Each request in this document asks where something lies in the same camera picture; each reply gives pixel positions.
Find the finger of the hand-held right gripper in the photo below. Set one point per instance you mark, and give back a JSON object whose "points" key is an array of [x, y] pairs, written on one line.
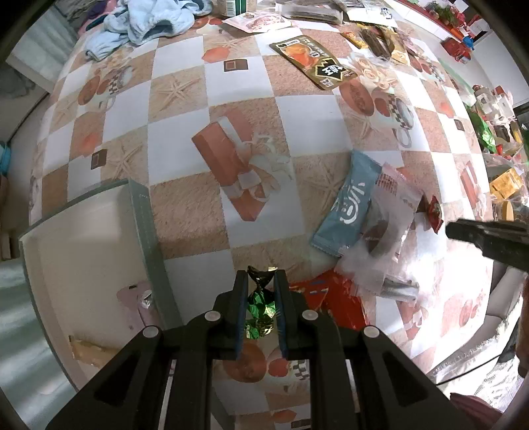
{"points": [[487, 240]]}

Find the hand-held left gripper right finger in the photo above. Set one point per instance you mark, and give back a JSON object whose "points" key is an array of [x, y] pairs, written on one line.
{"points": [[281, 318]]}

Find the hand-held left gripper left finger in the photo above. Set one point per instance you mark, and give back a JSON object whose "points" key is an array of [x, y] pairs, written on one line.
{"points": [[241, 318]]}

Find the green foil candy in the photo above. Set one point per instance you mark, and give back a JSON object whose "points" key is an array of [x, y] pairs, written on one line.
{"points": [[260, 306]]}

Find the red packet with gold print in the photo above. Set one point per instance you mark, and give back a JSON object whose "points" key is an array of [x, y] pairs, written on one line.
{"points": [[343, 304]]}

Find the pink white cookie packet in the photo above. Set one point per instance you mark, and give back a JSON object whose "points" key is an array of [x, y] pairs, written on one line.
{"points": [[388, 206]]}

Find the white cardboard box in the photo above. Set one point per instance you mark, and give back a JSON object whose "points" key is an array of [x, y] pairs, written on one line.
{"points": [[82, 268]]}

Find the yellow box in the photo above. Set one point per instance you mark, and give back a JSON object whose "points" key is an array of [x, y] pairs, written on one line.
{"points": [[506, 184]]}

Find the green foil bag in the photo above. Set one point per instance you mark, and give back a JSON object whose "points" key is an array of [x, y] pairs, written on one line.
{"points": [[483, 132]]}

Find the mauve long snack packet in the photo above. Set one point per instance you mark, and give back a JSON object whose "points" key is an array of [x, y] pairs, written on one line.
{"points": [[132, 297]]}

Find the blue snack packet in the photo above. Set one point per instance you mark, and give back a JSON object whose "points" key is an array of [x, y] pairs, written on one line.
{"points": [[347, 206]]}

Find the tan snack packet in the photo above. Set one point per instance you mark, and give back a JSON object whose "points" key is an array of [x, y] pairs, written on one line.
{"points": [[91, 351]]}

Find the person's maroon clothing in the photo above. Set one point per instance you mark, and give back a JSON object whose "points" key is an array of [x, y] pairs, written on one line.
{"points": [[475, 411]]}

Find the red gift box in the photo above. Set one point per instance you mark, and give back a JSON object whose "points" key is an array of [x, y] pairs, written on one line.
{"points": [[454, 49]]}

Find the brown gold snack packet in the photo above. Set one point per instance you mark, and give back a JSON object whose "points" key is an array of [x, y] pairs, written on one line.
{"points": [[396, 45]]}

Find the checkered printed tablecloth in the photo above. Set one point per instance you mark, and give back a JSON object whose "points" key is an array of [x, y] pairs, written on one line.
{"points": [[248, 103]]}

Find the pale ribbed cover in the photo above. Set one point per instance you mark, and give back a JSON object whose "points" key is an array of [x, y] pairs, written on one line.
{"points": [[24, 330]]}

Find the brown chocolate bar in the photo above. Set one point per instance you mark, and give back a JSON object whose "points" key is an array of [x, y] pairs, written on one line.
{"points": [[374, 41]]}

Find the gold black snack packet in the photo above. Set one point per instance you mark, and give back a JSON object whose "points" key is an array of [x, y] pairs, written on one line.
{"points": [[314, 60]]}

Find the white paper sheet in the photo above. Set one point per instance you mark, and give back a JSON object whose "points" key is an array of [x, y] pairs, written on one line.
{"points": [[372, 12]]}

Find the dark flat packet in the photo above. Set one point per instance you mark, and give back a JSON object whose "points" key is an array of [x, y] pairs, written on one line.
{"points": [[314, 12]]}

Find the pink white flat packet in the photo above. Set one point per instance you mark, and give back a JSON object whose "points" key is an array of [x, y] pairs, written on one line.
{"points": [[256, 21]]}

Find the green white can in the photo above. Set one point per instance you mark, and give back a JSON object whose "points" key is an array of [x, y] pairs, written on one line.
{"points": [[233, 6]]}

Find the light blue towel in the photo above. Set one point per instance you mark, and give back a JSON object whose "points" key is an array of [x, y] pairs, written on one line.
{"points": [[144, 20]]}

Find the white cabinet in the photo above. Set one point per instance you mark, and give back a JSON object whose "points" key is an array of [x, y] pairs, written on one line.
{"points": [[41, 49]]}

